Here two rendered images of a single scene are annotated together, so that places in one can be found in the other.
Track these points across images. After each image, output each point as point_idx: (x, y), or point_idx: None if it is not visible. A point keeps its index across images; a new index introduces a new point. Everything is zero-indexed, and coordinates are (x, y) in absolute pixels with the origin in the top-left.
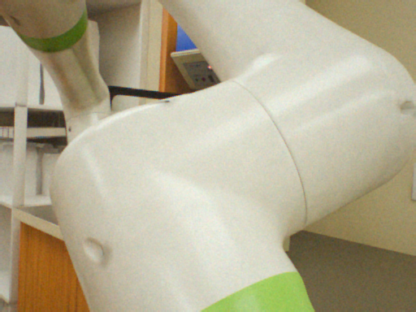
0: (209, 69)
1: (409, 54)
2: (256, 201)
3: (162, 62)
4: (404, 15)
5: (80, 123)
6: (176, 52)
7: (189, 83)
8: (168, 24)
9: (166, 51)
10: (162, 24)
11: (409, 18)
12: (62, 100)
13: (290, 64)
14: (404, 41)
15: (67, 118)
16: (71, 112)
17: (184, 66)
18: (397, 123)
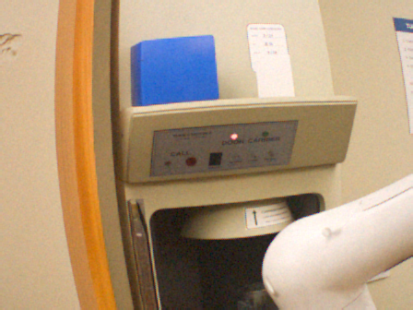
0: (227, 140)
1: (343, 74)
2: None
3: (80, 128)
4: (322, 17)
5: (364, 305)
6: (151, 106)
7: (136, 171)
8: (92, 44)
9: (91, 102)
10: (75, 45)
11: (331, 23)
12: (355, 278)
13: None
14: (332, 54)
15: (336, 308)
16: (348, 295)
17: (158, 136)
18: None
